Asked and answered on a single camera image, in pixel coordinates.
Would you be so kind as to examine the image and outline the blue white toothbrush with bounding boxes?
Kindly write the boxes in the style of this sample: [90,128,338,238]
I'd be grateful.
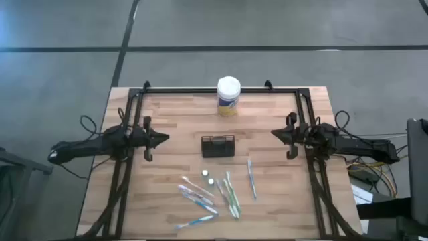
[247,159,258,202]
[173,214,215,230]
[182,193,220,215]

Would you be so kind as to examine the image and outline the yellow cables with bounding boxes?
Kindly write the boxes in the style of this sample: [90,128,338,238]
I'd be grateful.
[347,160,399,198]

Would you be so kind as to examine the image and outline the green white toothbrush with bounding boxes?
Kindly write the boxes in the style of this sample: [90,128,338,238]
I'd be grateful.
[221,178,241,220]
[225,171,241,212]

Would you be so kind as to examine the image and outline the white-lidded wipes canister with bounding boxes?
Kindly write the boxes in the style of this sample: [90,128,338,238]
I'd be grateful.
[216,76,241,117]

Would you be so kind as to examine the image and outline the black aluminium table frame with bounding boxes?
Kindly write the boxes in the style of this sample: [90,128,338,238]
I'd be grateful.
[76,80,364,241]

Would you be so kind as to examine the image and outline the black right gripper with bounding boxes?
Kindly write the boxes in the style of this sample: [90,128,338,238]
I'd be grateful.
[270,112,311,160]

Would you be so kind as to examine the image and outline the black wire caddy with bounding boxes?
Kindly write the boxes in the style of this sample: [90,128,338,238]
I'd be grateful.
[201,135,236,159]

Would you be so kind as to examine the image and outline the white paper sheet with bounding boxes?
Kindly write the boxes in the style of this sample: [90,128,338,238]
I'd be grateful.
[350,183,374,205]

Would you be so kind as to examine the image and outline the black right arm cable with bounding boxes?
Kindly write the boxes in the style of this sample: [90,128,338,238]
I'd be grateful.
[335,110,351,132]

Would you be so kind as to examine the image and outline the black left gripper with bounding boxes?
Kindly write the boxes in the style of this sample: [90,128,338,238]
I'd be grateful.
[132,116,170,162]

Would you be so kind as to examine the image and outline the grey metal stand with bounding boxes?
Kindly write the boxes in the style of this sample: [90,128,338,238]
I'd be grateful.
[0,146,54,241]

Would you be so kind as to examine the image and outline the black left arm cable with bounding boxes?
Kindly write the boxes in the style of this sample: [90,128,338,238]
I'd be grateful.
[79,115,101,137]

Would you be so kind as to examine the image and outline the white orange toothbrush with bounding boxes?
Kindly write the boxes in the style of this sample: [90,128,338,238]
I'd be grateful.
[181,175,215,198]

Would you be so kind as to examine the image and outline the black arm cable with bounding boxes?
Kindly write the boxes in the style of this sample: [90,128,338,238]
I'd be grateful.
[79,115,101,137]
[335,110,351,132]

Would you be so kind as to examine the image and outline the grey blue toothbrush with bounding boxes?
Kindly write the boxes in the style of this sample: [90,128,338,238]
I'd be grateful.
[177,184,215,206]

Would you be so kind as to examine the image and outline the dark grey monitor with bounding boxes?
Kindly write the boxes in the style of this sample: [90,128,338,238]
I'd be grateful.
[406,118,428,218]

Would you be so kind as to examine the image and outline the black power brick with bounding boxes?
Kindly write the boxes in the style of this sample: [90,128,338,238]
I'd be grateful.
[349,167,381,185]

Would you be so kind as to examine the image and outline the black equipment stand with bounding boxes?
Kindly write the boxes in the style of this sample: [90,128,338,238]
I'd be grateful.
[356,197,428,241]

